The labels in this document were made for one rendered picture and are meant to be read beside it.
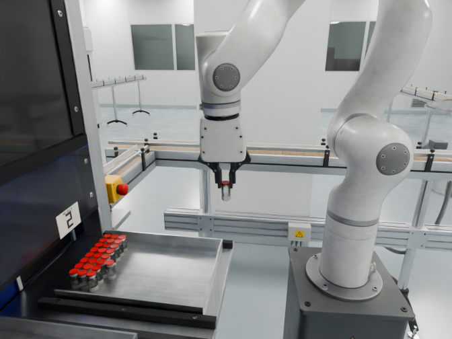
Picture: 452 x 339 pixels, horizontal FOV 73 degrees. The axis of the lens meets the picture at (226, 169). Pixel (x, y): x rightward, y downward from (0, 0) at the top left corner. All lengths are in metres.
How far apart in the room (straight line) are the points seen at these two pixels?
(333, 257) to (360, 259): 0.06
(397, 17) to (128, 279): 0.82
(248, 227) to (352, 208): 1.12
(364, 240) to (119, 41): 9.18
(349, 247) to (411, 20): 0.49
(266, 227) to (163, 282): 1.05
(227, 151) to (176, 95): 8.46
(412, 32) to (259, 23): 0.30
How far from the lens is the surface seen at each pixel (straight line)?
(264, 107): 2.15
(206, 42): 0.61
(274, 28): 0.58
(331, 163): 1.63
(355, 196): 0.73
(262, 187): 2.32
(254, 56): 0.55
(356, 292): 0.86
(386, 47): 0.71
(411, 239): 1.95
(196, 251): 0.92
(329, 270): 0.85
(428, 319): 2.27
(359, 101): 0.76
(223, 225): 1.82
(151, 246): 0.96
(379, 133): 0.65
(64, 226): 0.87
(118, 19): 9.64
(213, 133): 0.66
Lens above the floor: 1.41
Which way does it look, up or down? 20 degrees down
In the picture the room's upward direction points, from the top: straight up
